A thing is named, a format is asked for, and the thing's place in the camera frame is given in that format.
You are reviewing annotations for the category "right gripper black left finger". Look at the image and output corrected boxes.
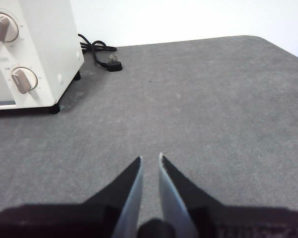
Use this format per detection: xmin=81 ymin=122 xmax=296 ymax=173
xmin=0 ymin=156 xmax=144 ymax=238

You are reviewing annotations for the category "black power cable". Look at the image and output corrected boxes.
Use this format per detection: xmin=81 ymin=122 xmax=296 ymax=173
xmin=77 ymin=33 xmax=117 ymax=67

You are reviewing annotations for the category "glass-window oven door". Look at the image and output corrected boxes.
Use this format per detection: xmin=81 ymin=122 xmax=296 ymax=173
xmin=0 ymin=99 xmax=17 ymax=108

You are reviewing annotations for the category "beige oven control knob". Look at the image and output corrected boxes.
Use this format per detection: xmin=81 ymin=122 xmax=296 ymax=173
xmin=0 ymin=12 xmax=20 ymax=44
xmin=10 ymin=66 xmax=38 ymax=95

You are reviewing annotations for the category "black power plug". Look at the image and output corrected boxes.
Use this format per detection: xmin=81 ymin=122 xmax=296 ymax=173
xmin=106 ymin=54 xmax=124 ymax=72

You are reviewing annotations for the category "cream Toshiba toaster oven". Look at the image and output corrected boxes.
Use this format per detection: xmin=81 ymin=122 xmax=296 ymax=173
xmin=0 ymin=0 xmax=85 ymax=111

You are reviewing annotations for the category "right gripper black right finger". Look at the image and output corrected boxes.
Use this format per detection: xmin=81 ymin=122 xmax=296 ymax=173
xmin=158 ymin=152 xmax=298 ymax=238

